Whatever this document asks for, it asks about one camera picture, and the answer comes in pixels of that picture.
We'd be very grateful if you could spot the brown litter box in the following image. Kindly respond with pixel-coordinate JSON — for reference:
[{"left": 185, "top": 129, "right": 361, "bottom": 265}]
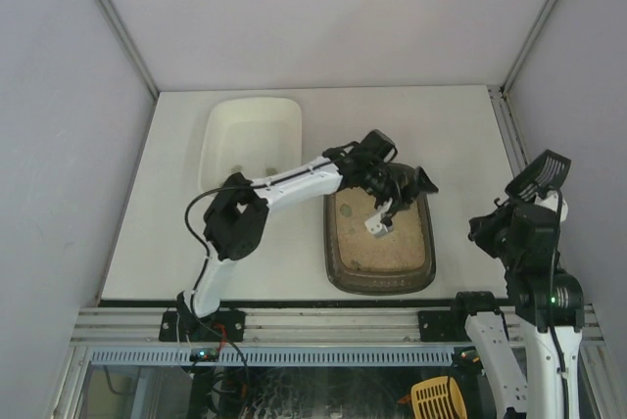
[{"left": 323, "top": 188, "right": 436, "bottom": 296}]

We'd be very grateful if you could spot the black litter scoop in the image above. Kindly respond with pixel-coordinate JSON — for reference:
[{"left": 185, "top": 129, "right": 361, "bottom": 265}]
[{"left": 505, "top": 149, "right": 571, "bottom": 203}]

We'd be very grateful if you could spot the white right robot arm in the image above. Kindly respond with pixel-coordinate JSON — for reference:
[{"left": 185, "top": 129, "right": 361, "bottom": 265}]
[{"left": 452, "top": 185, "right": 584, "bottom": 418}]

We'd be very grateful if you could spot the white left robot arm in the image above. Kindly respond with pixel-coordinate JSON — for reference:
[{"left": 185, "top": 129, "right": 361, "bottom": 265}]
[{"left": 176, "top": 129, "right": 439, "bottom": 320}]

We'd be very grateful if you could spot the white plastic tub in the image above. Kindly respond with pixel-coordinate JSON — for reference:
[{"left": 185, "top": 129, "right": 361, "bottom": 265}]
[{"left": 198, "top": 97, "right": 302, "bottom": 192}]

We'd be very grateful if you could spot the yellow slotted scoop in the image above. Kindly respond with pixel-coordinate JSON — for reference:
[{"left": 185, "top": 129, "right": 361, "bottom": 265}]
[{"left": 410, "top": 375, "right": 468, "bottom": 419}]

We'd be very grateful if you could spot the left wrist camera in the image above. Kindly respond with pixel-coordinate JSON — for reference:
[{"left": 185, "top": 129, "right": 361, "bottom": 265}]
[{"left": 364, "top": 213, "right": 393, "bottom": 238}]

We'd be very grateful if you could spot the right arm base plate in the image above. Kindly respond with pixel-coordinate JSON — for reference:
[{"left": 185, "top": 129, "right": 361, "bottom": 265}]
[{"left": 417, "top": 309, "right": 510, "bottom": 343}]

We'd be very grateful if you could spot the grey slotted cable duct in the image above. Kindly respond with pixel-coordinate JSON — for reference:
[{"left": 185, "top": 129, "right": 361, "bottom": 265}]
[{"left": 90, "top": 346, "right": 455, "bottom": 367}]

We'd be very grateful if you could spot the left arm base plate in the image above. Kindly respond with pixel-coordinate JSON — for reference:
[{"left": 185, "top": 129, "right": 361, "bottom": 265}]
[{"left": 159, "top": 310, "right": 246, "bottom": 343}]

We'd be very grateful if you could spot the aluminium frame rail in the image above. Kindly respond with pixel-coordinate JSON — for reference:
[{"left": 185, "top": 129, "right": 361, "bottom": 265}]
[{"left": 71, "top": 304, "right": 604, "bottom": 345}]

